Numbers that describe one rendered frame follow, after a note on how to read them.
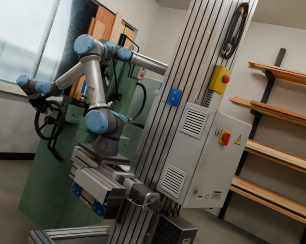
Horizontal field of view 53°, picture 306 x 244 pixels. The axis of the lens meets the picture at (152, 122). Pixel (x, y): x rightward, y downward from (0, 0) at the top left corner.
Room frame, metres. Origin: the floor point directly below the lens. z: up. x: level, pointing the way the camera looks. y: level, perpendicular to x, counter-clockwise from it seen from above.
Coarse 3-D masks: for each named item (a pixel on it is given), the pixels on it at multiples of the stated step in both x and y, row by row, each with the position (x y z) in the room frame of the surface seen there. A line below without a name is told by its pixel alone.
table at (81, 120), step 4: (52, 104) 2.41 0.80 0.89; (56, 112) 2.24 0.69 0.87; (60, 116) 2.21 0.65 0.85; (80, 116) 2.25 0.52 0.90; (84, 116) 2.30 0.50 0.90; (68, 120) 2.17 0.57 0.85; (72, 120) 2.18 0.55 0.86; (76, 120) 2.22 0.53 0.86; (80, 120) 2.25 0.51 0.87; (84, 120) 2.23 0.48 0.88; (84, 124) 2.22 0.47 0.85
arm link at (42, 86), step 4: (32, 80) 1.78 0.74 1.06; (36, 80) 1.77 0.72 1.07; (40, 80) 1.76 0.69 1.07; (44, 80) 1.78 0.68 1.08; (28, 84) 1.77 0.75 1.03; (32, 84) 1.76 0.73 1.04; (36, 84) 1.75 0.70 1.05; (40, 84) 1.74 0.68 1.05; (44, 84) 1.75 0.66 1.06; (48, 84) 1.78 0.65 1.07; (28, 88) 1.78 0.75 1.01; (32, 88) 1.76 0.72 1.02; (36, 88) 1.75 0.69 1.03; (40, 88) 1.74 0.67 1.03; (44, 88) 1.75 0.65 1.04; (48, 88) 1.78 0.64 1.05; (52, 88) 1.84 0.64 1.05; (40, 92) 1.77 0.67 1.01; (44, 92) 1.76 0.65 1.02; (48, 92) 1.82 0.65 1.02
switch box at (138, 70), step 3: (135, 66) 2.62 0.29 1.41; (138, 66) 2.61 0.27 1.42; (135, 69) 2.62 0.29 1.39; (138, 69) 2.61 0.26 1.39; (141, 69) 2.62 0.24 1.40; (135, 72) 2.61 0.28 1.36; (138, 72) 2.60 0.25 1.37; (141, 72) 2.63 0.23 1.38; (144, 72) 2.66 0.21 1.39; (132, 75) 2.62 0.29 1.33; (135, 75) 2.61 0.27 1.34; (138, 75) 2.60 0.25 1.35; (144, 75) 2.68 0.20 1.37; (138, 78) 2.62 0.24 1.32; (141, 78) 2.66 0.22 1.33
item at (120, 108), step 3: (117, 102) 2.50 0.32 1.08; (117, 105) 2.50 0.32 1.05; (120, 105) 2.49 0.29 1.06; (123, 105) 2.50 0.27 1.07; (126, 105) 2.53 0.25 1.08; (114, 108) 2.51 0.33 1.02; (117, 108) 2.49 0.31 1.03; (120, 108) 2.48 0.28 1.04; (123, 108) 2.51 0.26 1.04; (114, 111) 2.50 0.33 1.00; (117, 111) 2.49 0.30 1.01; (120, 111) 2.49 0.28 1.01; (123, 111) 2.52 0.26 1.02; (123, 114) 2.54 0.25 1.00
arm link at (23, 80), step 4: (20, 76) 1.79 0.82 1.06; (24, 76) 1.78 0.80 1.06; (16, 80) 1.78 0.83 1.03; (20, 80) 1.77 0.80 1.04; (24, 80) 1.76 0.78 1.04; (28, 80) 1.78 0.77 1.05; (20, 84) 1.77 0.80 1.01; (24, 84) 1.77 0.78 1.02; (24, 88) 1.79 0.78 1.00; (28, 92) 1.82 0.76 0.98; (32, 92) 1.83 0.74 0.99
